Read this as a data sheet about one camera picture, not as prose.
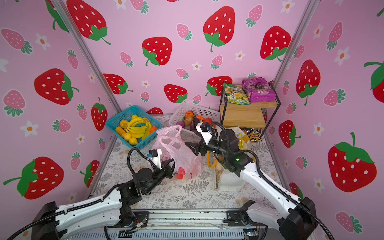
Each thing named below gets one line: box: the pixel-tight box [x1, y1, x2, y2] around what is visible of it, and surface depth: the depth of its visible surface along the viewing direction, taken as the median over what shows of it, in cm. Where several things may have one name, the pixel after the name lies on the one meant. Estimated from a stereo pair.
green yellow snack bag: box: [223, 83, 251, 106], surface depth 80 cm
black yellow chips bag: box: [240, 127, 262, 142], surface depth 100 cm
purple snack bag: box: [241, 76, 276, 103], surface depth 80 cm
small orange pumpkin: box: [185, 110, 194, 118], surface depth 117 cm
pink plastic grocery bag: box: [152, 125, 204, 180], surface depth 74 cm
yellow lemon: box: [128, 137, 138, 145], surface depth 102 cm
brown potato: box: [184, 116, 193, 127], surface depth 113 cm
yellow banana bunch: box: [120, 114, 152, 141], surface depth 109 cm
